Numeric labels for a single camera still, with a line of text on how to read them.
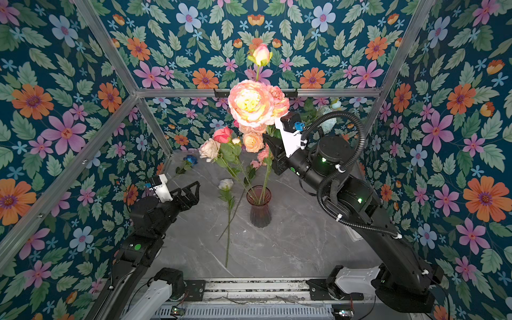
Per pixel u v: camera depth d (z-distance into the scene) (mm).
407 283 360
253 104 321
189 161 1108
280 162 406
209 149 628
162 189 603
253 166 1077
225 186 1001
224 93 910
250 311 703
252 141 675
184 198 616
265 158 689
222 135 684
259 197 806
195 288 737
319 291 727
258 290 749
